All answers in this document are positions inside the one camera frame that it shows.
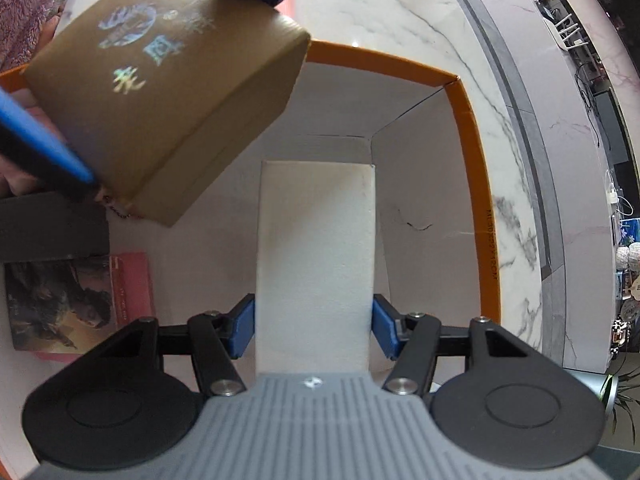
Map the potted plant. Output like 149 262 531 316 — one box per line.
597 360 640 448

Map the white power strip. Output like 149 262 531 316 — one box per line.
602 170 626 216

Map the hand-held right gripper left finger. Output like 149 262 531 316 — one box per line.
95 294 257 396

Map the black electronics box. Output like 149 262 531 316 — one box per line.
592 87 633 163

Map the pink photo-cover book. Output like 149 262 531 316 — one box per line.
4 252 156 363

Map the person's left forearm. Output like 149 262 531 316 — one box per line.
0 0 83 68

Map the white router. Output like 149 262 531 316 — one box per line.
542 10 588 53

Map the white rectangular block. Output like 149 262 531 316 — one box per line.
255 160 377 376

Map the silver trash bin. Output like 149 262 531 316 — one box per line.
560 367 608 406

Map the white woven basket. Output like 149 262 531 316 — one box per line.
617 242 640 281

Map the cow figurine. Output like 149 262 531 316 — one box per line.
610 317 633 346

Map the orange-rimmed white cardboard box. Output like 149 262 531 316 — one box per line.
0 40 501 480

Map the brown box with holographic print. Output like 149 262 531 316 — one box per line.
22 0 312 228

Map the grey marble television cabinet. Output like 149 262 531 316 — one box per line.
435 0 640 376

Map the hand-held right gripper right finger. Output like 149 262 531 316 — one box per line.
372 294 543 396

